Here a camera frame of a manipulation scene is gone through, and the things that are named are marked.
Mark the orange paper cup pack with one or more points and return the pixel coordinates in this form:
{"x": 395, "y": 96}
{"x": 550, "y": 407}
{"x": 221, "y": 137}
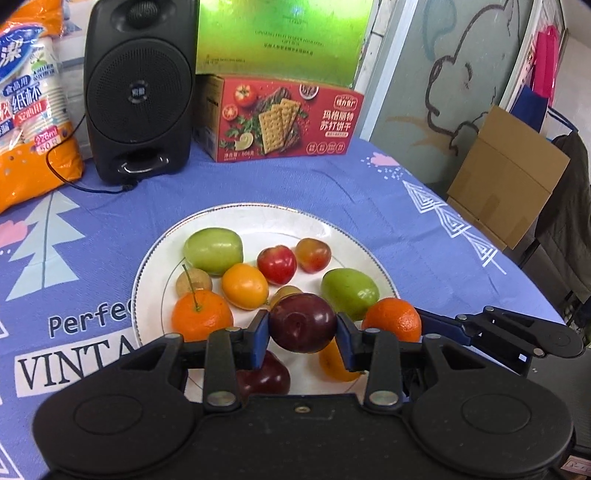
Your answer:
{"x": 32, "y": 115}

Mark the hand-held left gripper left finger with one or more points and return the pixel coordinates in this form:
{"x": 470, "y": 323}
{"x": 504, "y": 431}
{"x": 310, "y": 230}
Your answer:
{"x": 259, "y": 338}

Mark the brown longan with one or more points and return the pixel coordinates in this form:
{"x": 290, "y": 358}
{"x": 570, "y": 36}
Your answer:
{"x": 196, "y": 282}

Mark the red cracker box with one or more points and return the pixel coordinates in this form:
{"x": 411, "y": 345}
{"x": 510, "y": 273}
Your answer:
{"x": 277, "y": 120}

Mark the yellow orange fruit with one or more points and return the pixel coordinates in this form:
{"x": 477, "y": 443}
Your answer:
{"x": 244, "y": 286}
{"x": 330, "y": 364}

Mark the orange with green stem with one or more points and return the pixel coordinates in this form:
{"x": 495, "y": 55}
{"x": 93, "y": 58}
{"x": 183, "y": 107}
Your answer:
{"x": 202, "y": 318}

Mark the small brown fruit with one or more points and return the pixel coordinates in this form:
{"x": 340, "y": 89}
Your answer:
{"x": 284, "y": 295}

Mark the brown cardboard box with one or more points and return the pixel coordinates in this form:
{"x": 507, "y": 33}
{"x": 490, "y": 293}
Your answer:
{"x": 508, "y": 184}

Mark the large green jujube fruit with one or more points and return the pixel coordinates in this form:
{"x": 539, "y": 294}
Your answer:
{"x": 212, "y": 250}

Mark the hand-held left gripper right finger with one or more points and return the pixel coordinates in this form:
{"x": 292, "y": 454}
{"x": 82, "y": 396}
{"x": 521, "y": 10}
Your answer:
{"x": 346, "y": 340}

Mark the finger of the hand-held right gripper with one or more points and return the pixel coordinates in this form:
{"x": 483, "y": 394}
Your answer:
{"x": 443, "y": 324}
{"x": 503, "y": 360}

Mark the round orange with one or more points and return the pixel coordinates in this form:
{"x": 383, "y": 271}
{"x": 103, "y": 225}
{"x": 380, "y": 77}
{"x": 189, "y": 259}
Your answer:
{"x": 392, "y": 319}

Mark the green gift box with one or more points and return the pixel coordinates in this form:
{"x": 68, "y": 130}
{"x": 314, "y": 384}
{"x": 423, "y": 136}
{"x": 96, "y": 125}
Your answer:
{"x": 277, "y": 41}

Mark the blue bag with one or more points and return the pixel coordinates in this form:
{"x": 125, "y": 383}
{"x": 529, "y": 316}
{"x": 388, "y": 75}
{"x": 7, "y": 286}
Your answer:
{"x": 531, "y": 108}

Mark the small red fruit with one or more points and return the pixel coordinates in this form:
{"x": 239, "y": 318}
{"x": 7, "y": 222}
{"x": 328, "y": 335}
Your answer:
{"x": 276, "y": 265}

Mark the white round plate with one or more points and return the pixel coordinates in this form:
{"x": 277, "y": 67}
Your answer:
{"x": 258, "y": 226}

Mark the blue printed tablecloth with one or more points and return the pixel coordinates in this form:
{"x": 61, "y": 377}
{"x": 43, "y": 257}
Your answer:
{"x": 115, "y": 221}

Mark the black speaker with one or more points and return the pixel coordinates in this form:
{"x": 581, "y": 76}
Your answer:
{"x": 138, "y": 92}

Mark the dark jacket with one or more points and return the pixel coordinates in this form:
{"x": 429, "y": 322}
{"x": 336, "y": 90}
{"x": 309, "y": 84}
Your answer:
{"x": 572, "y": 207}

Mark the pink bag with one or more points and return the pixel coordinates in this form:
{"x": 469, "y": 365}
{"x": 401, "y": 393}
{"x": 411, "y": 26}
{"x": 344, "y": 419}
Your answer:
{"x": 549, "y": 60}

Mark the red green fruit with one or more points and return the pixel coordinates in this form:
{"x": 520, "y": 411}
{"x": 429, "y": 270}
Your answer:
{"x": 313, "y": 254}

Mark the dark red plum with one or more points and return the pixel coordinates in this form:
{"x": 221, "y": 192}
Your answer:
{"x": 270, "y": 376}
{"x": 302, "y": 323}

